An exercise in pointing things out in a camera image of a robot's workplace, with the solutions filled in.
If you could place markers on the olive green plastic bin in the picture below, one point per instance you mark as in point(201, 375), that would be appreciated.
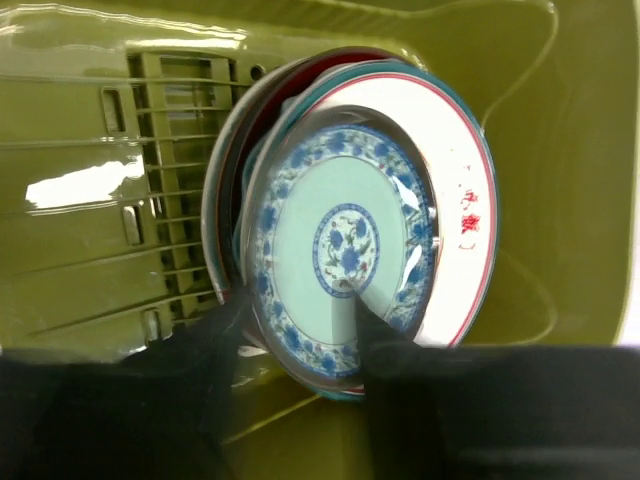
point(527, 120)

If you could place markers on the small blue white plate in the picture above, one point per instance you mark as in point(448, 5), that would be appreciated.
point(310, 328)

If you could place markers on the dark red rimmed plate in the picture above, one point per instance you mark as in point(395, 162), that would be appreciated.
point(262, 115)

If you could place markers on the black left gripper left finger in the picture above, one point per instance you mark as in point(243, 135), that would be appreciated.
point(158, 414)

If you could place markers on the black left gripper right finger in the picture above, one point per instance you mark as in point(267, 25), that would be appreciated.
point(527, 412)

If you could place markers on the white plate teal rim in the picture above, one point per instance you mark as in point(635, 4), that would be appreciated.
point(465, 150)

